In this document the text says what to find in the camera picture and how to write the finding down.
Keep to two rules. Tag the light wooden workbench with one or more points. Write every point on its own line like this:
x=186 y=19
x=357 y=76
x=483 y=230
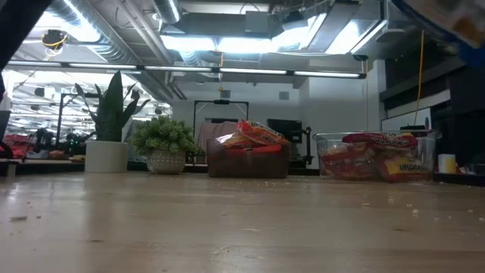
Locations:
x=38 y=162

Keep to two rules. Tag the clear plastic bin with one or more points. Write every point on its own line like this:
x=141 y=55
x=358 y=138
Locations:
x=430 y=148

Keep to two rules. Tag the succulent in patterned pot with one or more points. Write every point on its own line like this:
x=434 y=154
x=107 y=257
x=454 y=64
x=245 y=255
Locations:
x=164 y=138

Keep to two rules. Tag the black pole stand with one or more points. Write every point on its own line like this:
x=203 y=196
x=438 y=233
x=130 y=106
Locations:
x=60 y=121

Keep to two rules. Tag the brown draped cloth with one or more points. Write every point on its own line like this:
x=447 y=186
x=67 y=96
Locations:
x=210 y=132

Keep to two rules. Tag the long LED light bar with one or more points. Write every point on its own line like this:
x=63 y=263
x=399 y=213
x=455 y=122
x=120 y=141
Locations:
x=182 y=69

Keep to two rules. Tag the snake plant in white pot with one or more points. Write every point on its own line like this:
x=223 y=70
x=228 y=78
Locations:
x=108 y=155

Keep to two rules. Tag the silver ventilation duct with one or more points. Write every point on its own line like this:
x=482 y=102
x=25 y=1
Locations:
x=166 y=9

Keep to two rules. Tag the white yellow roll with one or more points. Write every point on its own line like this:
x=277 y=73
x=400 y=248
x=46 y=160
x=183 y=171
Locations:
x=447 y=163

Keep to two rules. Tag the red bulky object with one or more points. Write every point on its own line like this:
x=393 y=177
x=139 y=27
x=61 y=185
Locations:
x=15 y=146

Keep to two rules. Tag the black rectangular frame stand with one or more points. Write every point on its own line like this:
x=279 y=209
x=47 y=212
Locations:
x=221 y=102

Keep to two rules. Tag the blue Maruchan ramen packet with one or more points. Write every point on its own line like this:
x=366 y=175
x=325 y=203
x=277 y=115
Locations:
x=454 y=19

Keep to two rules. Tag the black equipment cart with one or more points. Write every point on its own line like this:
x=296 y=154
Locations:
x=284 y=129

